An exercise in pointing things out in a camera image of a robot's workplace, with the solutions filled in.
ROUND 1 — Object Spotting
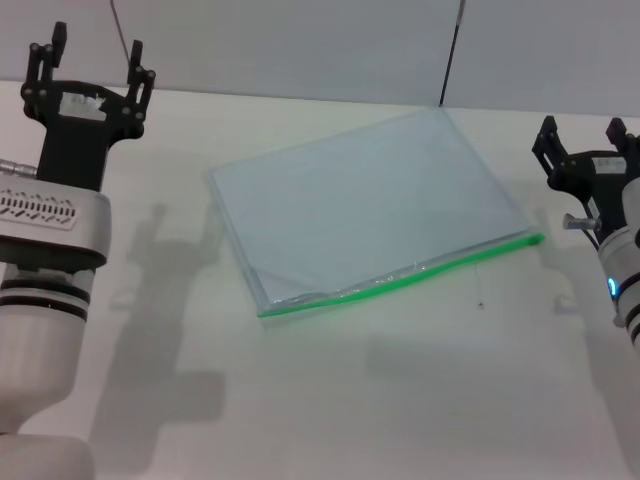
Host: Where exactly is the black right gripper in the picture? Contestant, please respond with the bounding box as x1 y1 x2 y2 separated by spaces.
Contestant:
530 115 640 242

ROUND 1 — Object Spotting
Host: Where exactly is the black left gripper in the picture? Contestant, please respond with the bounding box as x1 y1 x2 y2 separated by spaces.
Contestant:
21 20 157 194

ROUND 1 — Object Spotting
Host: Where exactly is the clear green-zip document bag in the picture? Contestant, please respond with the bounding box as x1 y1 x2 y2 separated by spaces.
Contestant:
207 107 546 320

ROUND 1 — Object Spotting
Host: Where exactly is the grey right gripper cable plug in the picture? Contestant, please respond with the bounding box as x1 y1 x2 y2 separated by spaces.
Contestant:
562 213 602 251

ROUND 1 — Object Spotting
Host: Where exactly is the grey gripper cable plug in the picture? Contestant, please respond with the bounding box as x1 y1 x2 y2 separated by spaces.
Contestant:
562 213 602 251
0 158 41 179

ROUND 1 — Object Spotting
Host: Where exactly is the grey left gripper cable plug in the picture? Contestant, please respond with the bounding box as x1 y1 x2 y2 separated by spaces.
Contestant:
0 158 41 179

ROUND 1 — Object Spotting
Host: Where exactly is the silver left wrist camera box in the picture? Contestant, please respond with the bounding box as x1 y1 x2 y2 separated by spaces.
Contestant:
0 187 112 274

